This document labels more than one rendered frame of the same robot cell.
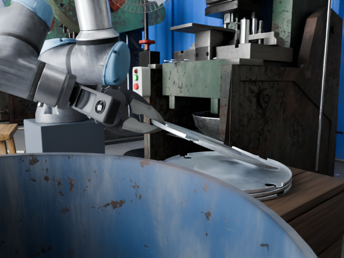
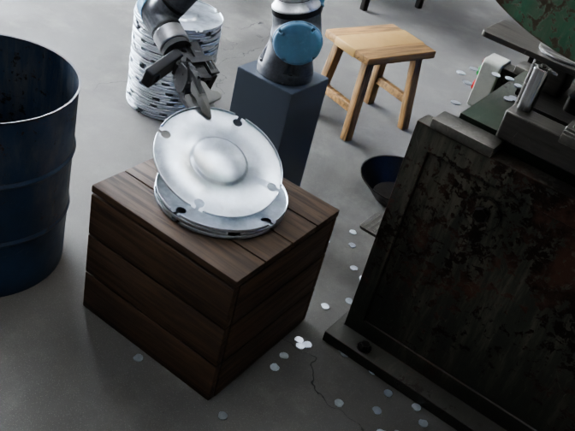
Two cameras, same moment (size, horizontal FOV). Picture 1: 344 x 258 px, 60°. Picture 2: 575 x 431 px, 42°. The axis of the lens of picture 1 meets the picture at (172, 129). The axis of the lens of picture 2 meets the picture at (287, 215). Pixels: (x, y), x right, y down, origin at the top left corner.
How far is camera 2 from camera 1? 1.60 m
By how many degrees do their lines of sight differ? 65
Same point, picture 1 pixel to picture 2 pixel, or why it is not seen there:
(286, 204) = (157, 221)
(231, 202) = (20, 125)
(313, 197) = (178, 241)
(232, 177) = not seen: hidden behind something
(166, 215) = (55, 132)
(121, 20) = not seen: outside the picture
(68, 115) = (266, 69)
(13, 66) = (147, 17)
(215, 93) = not seen: hidden behind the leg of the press
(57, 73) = (164, 33)
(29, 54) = (163, 12)
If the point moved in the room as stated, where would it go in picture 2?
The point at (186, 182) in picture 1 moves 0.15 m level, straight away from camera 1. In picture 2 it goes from (47, 118) to (121, 124)
